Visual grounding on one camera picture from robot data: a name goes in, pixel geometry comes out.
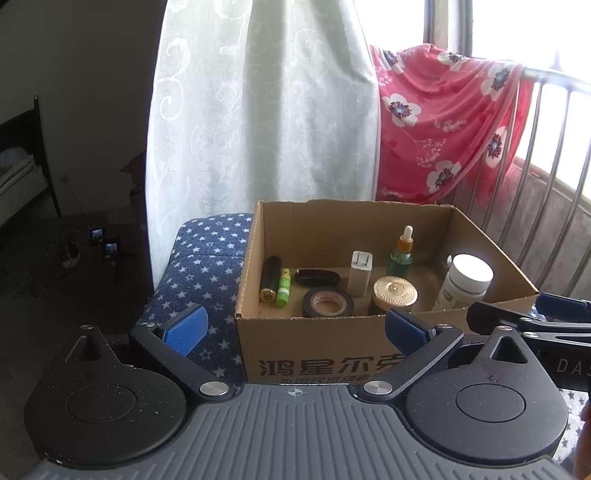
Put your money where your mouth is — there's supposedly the open background cardboard box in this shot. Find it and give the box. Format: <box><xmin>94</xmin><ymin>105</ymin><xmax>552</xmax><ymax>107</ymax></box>
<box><xmin>119</xmin><ymin>152</ymin><xmax>148</xmax><ymax>195</ymax></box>

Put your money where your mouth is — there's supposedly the window frame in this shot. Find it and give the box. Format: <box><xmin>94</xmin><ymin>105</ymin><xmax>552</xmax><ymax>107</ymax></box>
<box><xmin>422</xmin><ymin>0</ymin><xmax>476</xmax><ymax>58</ymax></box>

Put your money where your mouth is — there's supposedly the white charger plug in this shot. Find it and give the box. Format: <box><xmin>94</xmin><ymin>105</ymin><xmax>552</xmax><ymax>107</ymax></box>
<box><xmin>347</xmin><ymin>250</ymin><xmax>374</xmax><ymax>297</ymax></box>

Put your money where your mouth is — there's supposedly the green dropper bottle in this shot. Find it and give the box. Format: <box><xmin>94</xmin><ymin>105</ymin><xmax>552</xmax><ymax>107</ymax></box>
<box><xmin>387</xmin><ymin>225</ymin><xmax>414</xmax><ymax>279</ymax></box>

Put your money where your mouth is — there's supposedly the green glue stick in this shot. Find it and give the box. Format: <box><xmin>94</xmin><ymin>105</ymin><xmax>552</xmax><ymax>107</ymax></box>
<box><xmin>276</xmin><ymin>268</ymin><xmax>294</xmax><ymax>308</ymax></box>

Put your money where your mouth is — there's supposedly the white patterned curtain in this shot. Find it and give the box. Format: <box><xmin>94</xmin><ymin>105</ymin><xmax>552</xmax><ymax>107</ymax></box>
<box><xmin>145</xmin><ymin>0</ymin><xmax>384</xmax><ymax>289</ymax></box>

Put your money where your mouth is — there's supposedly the blue star-print blanket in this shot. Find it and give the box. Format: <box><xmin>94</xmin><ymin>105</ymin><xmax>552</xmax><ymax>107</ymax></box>
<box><xmin>139</xmin><ymin>212</ymin><xmax>254</xmax><ymax>384</ymax></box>

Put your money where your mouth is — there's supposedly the red floral cloth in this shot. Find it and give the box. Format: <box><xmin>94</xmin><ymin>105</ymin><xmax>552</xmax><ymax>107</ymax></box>
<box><xmin>369</xmin><ymin>44</ymin><xmax>539</xmax><ymax>208</ymax></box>

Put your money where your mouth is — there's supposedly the person's right forearm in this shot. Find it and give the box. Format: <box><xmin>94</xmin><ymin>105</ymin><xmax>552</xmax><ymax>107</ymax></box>
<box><xmin>573</xmin><ymin>401</ymin><xmax>591</xmax><ymax>480</ymax></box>

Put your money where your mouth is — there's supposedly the white bed mattress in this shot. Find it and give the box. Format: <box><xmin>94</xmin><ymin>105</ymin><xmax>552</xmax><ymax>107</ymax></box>
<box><xmin>0</xmin><ymin>148</ymin><xmax>47</xmax><ymax>222</ymax></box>

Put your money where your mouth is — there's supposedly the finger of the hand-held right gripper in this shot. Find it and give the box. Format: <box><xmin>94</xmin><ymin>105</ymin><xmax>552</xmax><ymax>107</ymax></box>
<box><xmin>538</xmin><ymin>293</ymin><xmax>591</xmax><ymax>324</ymax></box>
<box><xmin>466</xmin><ymin>302</ymin><xmax>591</xmax><ymax>342</ymax></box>

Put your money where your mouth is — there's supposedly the black jar with gold lid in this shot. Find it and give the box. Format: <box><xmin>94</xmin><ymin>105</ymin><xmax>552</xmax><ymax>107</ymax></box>
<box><xmin>369</xmin><ymin>276</ymin><xmax>420</xmax><ymax>316</ymax></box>

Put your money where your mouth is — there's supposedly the white power strip with cables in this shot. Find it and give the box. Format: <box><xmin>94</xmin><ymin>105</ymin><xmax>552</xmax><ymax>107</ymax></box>
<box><xmin>41</xmin><ymin>240</ymin><xmax>93</xmax><ymax>278</ymax></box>

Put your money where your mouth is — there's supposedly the black car key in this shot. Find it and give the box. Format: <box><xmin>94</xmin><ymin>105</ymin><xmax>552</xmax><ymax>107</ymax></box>
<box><xmin>294</xmin><ymin>269</ymin><xmax>341</xmax><ymax>287</ymax></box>

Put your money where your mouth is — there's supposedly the black tape roll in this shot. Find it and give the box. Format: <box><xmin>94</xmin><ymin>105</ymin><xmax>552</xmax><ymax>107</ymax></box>
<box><xmin>302</xmin><ymin>286</ymin><xmax>355</xmax><ymax>319</ymax></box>

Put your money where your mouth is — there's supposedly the white pill bottle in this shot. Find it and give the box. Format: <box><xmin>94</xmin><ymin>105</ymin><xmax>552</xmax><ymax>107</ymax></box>
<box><xmin>431</xmin><ymin>254</ymin><xmax>495</xmax><ymax>312</ymax></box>

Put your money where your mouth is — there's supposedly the black bed frame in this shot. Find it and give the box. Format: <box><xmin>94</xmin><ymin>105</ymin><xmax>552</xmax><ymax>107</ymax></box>
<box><xmin>0</xmin><ymin>95</ymin><xmax>63</xmax><ymax>217</ymax></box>

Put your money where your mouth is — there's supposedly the metal railing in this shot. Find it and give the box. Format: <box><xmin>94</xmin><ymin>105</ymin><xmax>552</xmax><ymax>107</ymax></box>
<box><xmin>443</xmin><ymin>67</ymin><xmax>591</xmax><ymax>296</ymax></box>

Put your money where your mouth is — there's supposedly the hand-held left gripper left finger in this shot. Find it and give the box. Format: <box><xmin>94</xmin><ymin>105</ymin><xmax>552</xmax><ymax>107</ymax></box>
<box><xmin>64</xmin><ymin>304</ymin><xmax>234</xmax><ymax>403</ymax></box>

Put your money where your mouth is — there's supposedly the black cylindrical tube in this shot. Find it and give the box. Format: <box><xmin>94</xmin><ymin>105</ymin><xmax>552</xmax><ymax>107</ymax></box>
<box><xmin>259</xmin><ymin>256</ymin><xmax>283</xmax><ymax>304</ymax></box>

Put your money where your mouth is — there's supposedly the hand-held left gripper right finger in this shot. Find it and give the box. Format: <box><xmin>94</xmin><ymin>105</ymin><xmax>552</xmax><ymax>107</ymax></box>
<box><xmin>358</xmin><ymin>307</ymin><xmax>540</xmax><ymax>402</ymax></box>

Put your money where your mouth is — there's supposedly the brown cardboard box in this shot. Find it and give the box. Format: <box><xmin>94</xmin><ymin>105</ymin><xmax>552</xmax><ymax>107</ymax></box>
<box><xmin>235</xmin><ymin>199</ymin><xmax>540</xmax><ymax>386</ymax></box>

